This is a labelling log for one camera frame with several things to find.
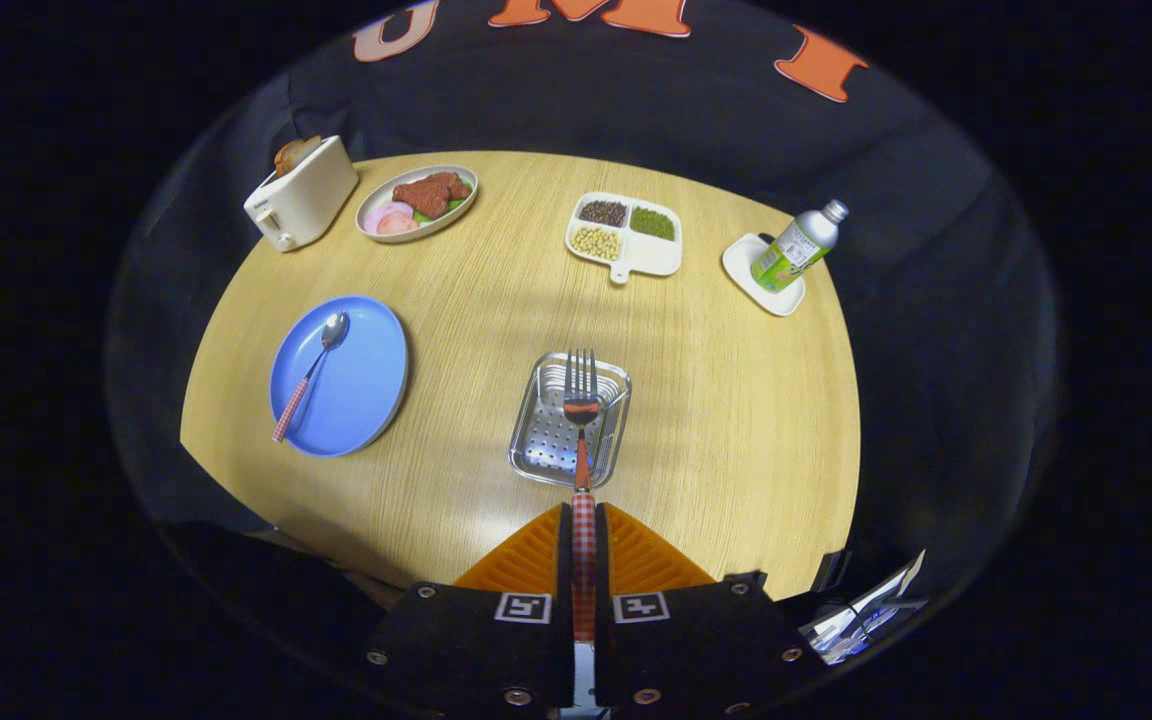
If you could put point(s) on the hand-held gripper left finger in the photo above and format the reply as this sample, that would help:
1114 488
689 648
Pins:
565 560

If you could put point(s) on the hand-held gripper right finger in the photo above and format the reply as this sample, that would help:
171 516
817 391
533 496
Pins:
602 560

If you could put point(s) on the perforated metal tray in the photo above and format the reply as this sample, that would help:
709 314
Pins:
541 440

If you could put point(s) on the blue round plate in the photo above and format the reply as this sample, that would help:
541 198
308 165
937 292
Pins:
356 390

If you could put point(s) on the white divided bean dish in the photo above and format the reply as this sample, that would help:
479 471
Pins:
651 258

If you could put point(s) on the white square coaster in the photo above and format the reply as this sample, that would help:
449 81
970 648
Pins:
741 262

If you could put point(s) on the silver bottle with green label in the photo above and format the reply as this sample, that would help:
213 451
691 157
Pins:
791 255

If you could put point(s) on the pink ham slices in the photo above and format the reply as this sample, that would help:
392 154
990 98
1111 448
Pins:
391 220

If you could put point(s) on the oval white food plate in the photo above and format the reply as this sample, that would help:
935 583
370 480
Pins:
376 228

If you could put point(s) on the brown steak piece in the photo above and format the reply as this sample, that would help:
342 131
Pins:
431 193

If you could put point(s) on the cream white toaster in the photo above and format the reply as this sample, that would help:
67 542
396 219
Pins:
306 205

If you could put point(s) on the toasted bread slices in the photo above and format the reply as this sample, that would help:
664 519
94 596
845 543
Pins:
294 155

